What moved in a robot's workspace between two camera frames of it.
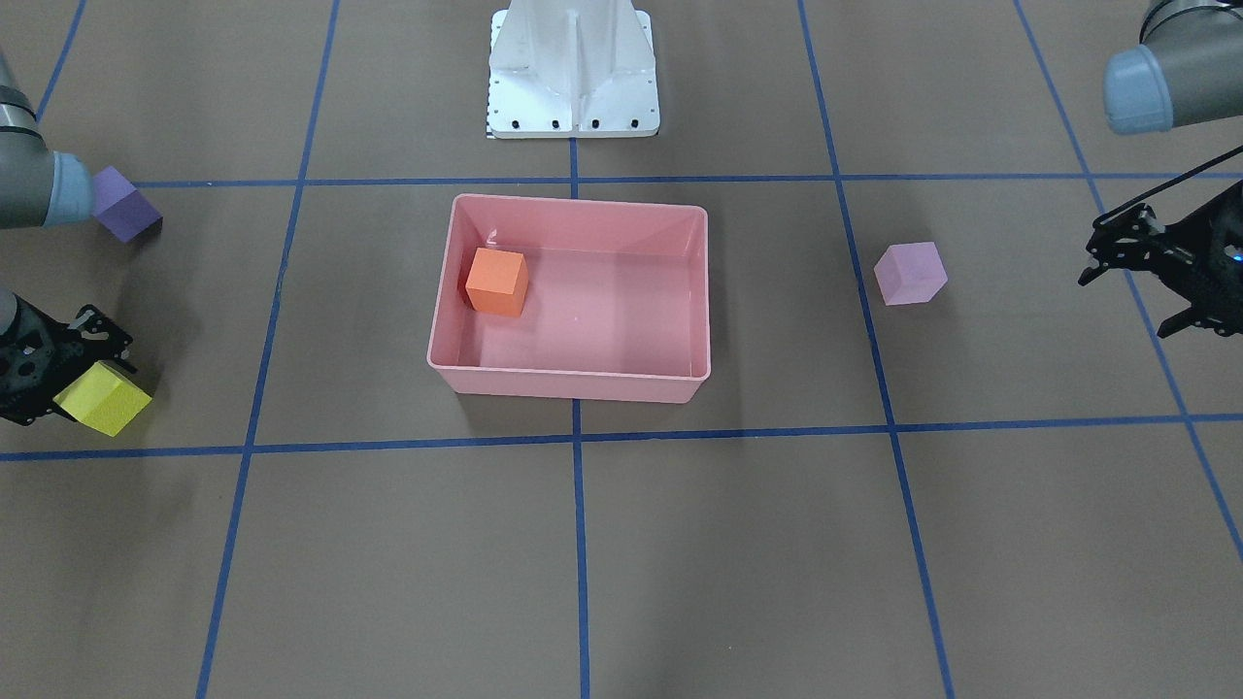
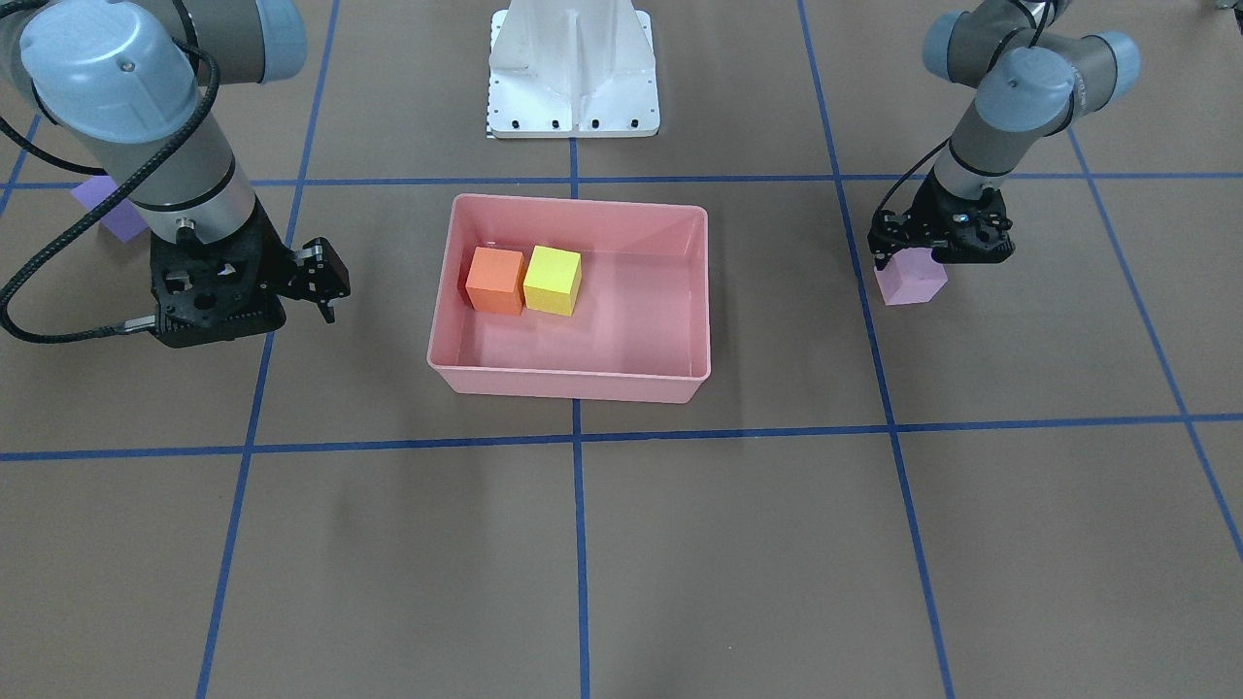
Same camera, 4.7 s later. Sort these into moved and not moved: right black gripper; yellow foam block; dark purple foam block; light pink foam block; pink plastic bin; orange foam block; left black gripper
Moved: right black gripper; left black gripper; yellow foam block
Not moved: light pink foam block; orange foam block; pink plastic bin; dark purple foam block
